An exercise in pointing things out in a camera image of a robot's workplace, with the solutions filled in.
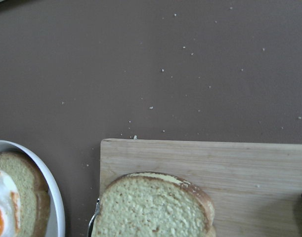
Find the metal utensil handle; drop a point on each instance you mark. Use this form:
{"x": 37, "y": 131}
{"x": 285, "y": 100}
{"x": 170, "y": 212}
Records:
{"x": 91, "y": 222}

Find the white oval plate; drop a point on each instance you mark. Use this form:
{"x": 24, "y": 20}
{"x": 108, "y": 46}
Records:
{"x": 56, "y": 222}

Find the fried egg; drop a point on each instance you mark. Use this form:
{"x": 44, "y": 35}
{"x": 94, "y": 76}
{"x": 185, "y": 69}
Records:
{"x": 10, "y": 205}

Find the wooden cutting board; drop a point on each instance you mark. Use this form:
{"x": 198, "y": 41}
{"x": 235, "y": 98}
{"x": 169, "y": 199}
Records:
{"x": 256, "y": 188}

